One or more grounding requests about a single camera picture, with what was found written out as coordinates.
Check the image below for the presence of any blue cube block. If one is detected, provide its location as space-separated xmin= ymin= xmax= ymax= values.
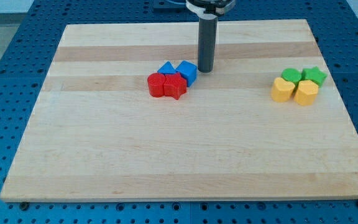
xmin=175 ymin=60 xmax=197 ymax=87

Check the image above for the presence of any blue triangle block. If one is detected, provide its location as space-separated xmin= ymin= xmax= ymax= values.
xmin=157 ymin=61 xmax=177 ymax=75

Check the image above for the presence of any light wooden board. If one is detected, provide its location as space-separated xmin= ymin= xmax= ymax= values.
xmin=0 ymin=19 xmax=358 ymax=202

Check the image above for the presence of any red star block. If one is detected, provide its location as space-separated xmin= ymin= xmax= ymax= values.
xmin=163 ymin=72 xmax=187 ymax=100

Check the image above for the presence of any red cylinder block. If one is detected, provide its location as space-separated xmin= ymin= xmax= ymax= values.
xmin=147 ymin=73 xmax=166 ymax=97

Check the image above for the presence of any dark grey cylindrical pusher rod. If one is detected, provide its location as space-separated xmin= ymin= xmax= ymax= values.
xmin=198 ymin=18 xmax=218 ymax=73

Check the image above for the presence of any yellow heart block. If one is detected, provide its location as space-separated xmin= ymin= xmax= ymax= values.
xmin=270 ymin=77 xmax=295 ymax=103

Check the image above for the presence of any green cylinder block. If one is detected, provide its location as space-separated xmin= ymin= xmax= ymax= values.
xmin=281 ymin=68 xmax=302 ymax=86

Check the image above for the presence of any yellow hexagon block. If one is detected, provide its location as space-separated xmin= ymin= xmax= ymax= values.
xmin=293 ymin=80 xmax=319 ymax=106

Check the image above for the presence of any green star block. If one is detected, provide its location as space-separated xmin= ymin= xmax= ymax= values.
xmin=301 ymin=67 xmax=328 ymax=87

